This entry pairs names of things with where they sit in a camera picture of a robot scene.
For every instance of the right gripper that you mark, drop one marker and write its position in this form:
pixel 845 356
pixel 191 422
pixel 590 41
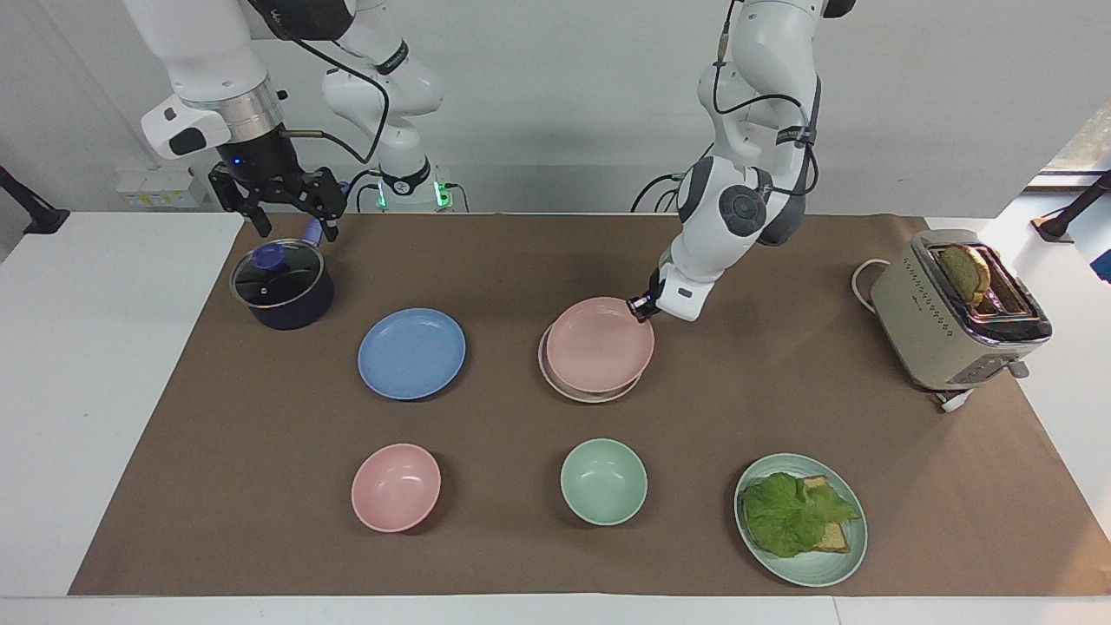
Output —
pixel 260 158

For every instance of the pink plate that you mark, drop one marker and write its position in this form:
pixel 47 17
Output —
pixel 599 345

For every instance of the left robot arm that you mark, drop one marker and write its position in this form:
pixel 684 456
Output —
pixel 755 52

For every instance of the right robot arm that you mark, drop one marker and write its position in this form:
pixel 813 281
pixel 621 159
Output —
pixel 208 52

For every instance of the glass lid with blue knob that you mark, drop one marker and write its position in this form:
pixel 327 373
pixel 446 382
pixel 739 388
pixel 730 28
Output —
pixel 278 276

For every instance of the dark blue pot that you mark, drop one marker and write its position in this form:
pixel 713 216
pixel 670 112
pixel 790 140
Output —
pixel 291 308

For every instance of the blue plate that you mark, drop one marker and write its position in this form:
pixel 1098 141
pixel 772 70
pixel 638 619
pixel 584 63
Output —
pixel 411 354

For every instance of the black stand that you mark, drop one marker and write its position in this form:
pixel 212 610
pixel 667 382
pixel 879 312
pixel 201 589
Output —
pixel 35 213
pixel 1068 217

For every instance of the pink bowl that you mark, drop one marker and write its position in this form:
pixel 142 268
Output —
pixel 396 488

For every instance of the beige plate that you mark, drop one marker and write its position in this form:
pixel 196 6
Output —
pixel 555 380

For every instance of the green bowl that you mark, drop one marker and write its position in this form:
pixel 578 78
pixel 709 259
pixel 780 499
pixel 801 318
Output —
pixel 603 482

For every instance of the green lettuce leaf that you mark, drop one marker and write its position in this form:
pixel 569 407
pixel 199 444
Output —
pixel 785 516

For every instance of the green plate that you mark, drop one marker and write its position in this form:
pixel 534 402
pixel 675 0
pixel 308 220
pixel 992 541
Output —
pixel 807 569

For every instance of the toast slice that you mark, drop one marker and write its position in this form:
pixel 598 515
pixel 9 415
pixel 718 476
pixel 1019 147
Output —
pixel 963 271
pixel 835 538

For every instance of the silver toaster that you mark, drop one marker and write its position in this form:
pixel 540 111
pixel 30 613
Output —
pixel 929 334

